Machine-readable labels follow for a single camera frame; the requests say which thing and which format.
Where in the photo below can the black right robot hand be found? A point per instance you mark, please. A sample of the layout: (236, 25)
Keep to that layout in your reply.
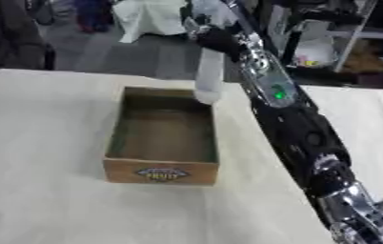
(218, 39)

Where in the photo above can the clear plastic bottle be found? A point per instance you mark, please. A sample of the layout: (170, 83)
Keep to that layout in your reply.
(209, 76)

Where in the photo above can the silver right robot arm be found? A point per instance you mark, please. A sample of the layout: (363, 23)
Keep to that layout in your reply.
(306, 133)

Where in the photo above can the tan cardboard box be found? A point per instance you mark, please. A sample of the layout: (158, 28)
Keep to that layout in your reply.
(164, 139)

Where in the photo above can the white cloth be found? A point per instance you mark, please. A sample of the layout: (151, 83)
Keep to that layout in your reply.
(147, 17)

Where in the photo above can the white plastic bag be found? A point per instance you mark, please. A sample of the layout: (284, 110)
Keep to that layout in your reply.
(314, 52)

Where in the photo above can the white shelf rack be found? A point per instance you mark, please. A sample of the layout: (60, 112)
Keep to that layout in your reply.
(356, 31)

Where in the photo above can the person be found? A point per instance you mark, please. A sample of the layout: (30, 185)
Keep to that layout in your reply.
(8, 35)

